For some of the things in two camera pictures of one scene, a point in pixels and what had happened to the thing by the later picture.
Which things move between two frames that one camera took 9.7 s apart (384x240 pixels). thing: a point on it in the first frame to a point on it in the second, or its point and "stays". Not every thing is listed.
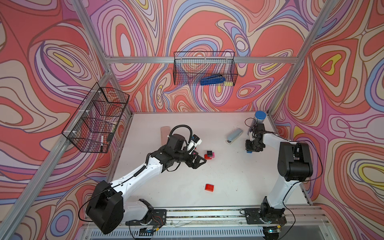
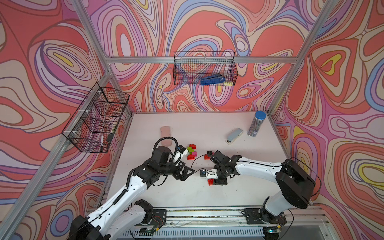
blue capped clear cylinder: x=260 y=116 stays
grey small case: x=233 y=135 stays
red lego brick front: x=209 y=187 to x=210 y=181
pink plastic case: x=165 y=132 stays
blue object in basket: x=212 y=80 stays
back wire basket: x=189 y=67 stays
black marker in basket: x=102 y=143 stays
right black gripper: x=249 y=148 to x=221 y=182
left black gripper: x=195 y=164 to x=182 y=177
